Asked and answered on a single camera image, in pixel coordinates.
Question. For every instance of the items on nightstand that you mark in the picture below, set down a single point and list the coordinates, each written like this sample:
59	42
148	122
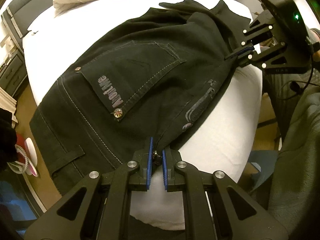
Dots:
7	47

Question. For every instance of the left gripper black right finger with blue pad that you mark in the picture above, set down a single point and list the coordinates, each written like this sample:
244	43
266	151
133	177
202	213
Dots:
215	206

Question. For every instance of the red white slippers bag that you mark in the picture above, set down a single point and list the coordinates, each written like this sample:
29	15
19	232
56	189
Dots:
26	162

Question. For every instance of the black denim pants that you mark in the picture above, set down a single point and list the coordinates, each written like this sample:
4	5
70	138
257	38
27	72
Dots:
152	79

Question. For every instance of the black hanging garment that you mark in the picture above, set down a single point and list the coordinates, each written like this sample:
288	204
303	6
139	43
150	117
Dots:
8	139

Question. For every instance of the cream curtain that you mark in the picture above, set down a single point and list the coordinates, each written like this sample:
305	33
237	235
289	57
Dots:
8	103

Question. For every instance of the grey upholstered headboard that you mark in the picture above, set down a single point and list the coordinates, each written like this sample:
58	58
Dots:
19	14

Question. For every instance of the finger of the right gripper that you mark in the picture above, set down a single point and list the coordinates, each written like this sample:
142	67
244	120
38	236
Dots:
261	29
248	55

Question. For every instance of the grey bedside nightstand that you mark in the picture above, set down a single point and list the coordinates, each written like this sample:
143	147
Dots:
13	72

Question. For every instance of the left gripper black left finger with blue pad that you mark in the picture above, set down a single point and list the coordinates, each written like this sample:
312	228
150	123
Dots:
98	207

